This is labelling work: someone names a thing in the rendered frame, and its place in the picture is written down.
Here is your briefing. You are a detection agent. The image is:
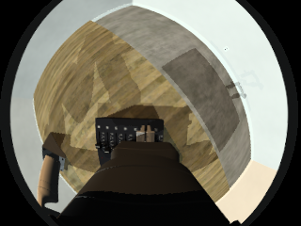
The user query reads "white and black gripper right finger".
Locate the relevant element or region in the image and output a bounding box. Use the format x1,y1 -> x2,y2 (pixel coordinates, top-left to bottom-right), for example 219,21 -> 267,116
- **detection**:
146,125 -> 155,142

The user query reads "black lighting desk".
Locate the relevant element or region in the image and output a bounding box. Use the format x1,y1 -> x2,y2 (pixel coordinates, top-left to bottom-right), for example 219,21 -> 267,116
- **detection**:
95,117 -> 164,165

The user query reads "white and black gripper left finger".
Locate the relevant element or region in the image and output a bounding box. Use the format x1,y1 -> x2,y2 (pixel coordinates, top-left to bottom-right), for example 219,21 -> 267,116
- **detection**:
136,125 -> 146,142

